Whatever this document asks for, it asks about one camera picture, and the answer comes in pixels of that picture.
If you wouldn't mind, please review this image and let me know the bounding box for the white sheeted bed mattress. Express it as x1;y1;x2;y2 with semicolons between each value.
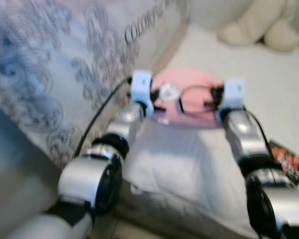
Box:
162;22;299;200

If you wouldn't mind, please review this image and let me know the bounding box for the white grey pillow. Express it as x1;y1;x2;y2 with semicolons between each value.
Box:
120;119;257;237

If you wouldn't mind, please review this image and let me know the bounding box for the cream plush toy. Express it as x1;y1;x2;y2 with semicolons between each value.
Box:
217;0;299;52

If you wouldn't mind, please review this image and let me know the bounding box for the dark book with red flowers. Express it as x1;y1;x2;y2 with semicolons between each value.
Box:
268;140;299;186

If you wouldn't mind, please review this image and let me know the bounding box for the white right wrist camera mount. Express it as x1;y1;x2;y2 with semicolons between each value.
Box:
221;78;246;111

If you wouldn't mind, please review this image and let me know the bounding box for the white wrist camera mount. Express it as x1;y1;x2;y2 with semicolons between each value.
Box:
131;71;155;118
221;78;246;111

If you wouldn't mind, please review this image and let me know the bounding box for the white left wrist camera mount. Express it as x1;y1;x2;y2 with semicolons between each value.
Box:
131;71;155;118

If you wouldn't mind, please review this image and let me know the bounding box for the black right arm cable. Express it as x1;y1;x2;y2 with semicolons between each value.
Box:
246;111;270;152

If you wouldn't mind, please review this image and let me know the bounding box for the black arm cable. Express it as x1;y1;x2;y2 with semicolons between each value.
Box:
74;77;133;158
246;111;270;152

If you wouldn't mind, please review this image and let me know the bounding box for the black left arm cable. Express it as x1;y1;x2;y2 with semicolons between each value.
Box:
74;77;133;158

